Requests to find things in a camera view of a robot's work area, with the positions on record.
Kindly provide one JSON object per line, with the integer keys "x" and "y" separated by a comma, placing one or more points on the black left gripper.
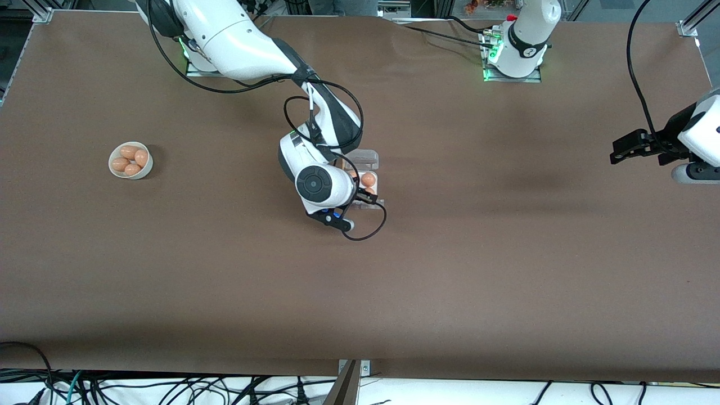
{"x": 667, "y": 137}

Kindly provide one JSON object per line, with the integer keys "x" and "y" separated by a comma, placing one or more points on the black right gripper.
{"x": 365, "y": 195}

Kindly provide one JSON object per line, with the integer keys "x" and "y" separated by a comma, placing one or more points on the clear plastic egg carton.
{"x": 368, "y": 159}

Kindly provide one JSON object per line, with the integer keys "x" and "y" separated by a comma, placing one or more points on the brown table cover sheet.
{"x": 360, "y": 292}

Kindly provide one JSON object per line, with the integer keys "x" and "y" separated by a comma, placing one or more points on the aluminium corner profile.
{"x": 42, "y": 16}
{"x": 694, "y": 19}

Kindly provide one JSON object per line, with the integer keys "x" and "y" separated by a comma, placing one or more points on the standing person in jeans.
{"x": 343, "y": 7}

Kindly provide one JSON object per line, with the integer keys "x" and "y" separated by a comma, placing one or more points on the small orange objects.
{"x": 471, "y": 7}

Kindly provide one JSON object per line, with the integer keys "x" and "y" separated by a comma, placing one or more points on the white round bowl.
{"x": 149, "y": 169}

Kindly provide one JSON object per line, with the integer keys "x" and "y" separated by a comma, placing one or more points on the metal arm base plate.
{"x": 197, "y": 72}
{"x": 529, "y": 80}

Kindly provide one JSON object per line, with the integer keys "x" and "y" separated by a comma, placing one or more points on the small metal bracket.
{"x": 365, "y": 368}

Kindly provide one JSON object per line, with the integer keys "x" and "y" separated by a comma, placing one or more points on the dark camera stand pole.
{"x": 344, "y": 391}

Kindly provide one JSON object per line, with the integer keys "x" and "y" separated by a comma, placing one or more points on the aluminium frame post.
{"x": 443, "y": 7}

